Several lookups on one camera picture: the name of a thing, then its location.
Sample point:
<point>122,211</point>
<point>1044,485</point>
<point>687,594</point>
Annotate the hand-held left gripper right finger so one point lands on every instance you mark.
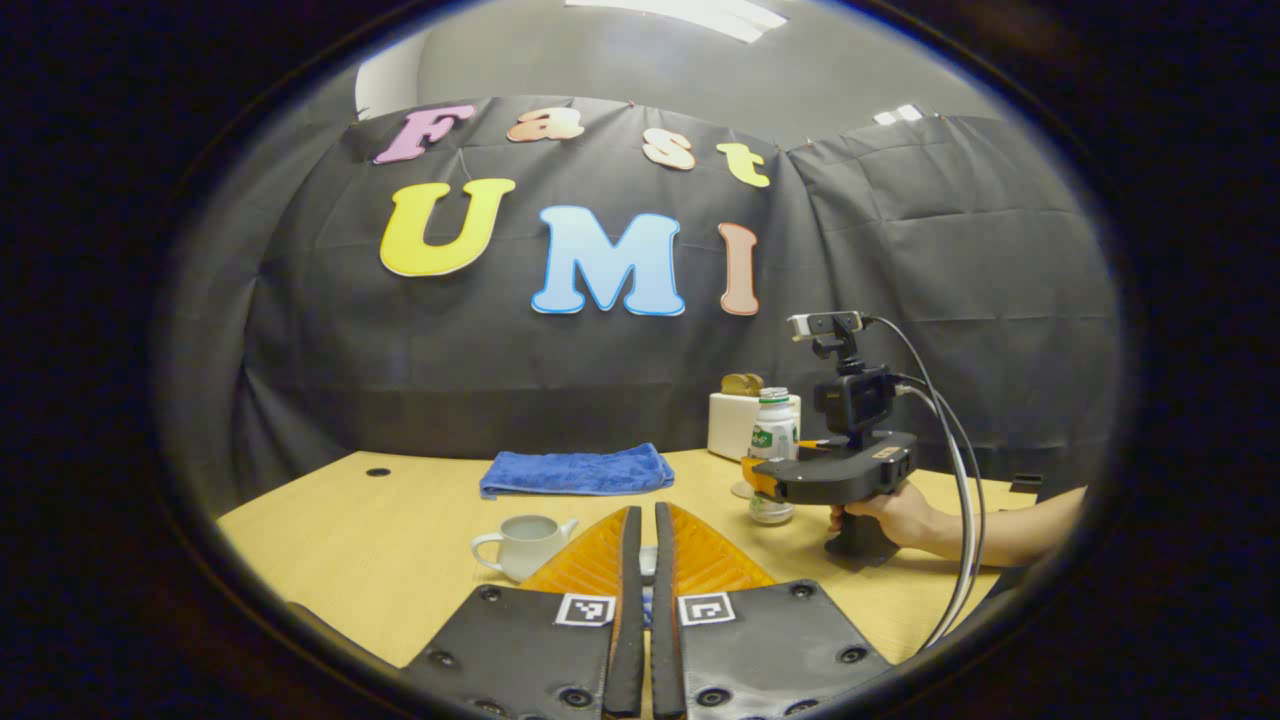
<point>668,620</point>

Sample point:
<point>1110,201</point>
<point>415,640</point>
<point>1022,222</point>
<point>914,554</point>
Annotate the small black block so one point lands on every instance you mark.
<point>1026,483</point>

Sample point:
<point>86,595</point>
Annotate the white teacup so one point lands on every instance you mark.
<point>525,545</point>

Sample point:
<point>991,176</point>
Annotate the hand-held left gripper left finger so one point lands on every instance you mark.
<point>625,620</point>

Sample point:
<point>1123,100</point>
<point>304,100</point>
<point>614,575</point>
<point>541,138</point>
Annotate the blue folded towel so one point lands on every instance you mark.
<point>575,472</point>

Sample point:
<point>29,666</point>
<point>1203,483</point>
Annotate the white toaster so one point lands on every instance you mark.
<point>730,425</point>

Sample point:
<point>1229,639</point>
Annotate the white water bottle green label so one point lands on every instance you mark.
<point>772,435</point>

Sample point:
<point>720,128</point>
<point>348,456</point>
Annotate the small ceiling light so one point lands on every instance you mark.
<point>898,114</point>

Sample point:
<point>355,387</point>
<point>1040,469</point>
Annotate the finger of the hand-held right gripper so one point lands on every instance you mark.
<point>762,478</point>

